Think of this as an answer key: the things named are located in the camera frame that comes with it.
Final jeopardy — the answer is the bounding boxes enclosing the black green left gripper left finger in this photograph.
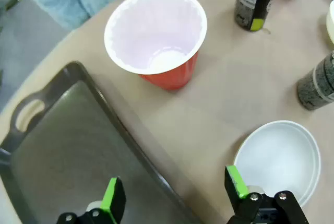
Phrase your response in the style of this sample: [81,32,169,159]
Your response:
[56,176,127,224]

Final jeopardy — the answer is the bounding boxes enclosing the black green drink can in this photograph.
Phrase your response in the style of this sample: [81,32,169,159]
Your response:
[296,50,334,111]
[234,0,283,32]

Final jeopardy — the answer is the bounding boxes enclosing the white round bowl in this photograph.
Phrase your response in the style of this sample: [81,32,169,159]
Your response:
[325,0,334,50]
[233,120,321,208]

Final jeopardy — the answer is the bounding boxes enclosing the red plastic cup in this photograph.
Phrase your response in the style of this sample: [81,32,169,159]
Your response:
[103,0,208,91]

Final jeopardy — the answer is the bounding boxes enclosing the brown plastic serving tray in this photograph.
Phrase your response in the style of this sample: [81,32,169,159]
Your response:
[0,61,201,224]

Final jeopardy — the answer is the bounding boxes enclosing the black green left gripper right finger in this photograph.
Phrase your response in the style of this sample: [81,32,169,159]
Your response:
[224,165,310,224]

